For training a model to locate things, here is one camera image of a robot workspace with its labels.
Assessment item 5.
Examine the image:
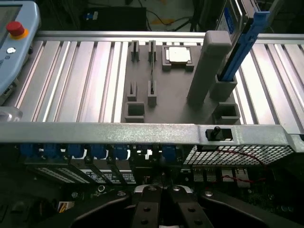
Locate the green motherboard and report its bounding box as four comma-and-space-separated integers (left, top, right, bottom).
71, 166, 304, 214

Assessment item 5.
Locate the open black PC case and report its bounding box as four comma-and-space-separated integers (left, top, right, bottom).
0, 106, 304, 228

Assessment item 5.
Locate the white power connector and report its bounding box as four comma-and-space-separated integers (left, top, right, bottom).
58, 201, 74, 213

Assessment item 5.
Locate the grey parts rack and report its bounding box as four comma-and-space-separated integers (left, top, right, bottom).
121, 30, 242, 124

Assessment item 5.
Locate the green RAM stick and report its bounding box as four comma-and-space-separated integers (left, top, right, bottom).
150, 40, 157, 95

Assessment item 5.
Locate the silver CPU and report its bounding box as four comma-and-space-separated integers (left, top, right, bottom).
168, 47, 188, 64

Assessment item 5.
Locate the hard disk with blue caddy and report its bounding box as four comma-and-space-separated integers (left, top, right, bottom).
213, 0, 271, 83

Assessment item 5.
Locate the black computer box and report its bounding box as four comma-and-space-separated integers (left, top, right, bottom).
82, 7, 148, 31

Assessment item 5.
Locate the light blue teach pendant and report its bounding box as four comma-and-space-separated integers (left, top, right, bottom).
0, 0, 41, 105

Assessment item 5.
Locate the black case switch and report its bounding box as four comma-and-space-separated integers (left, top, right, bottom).
204, 126, 233, 143

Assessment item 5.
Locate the red and black wire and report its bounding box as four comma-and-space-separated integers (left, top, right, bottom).
213, 149, 268, 183

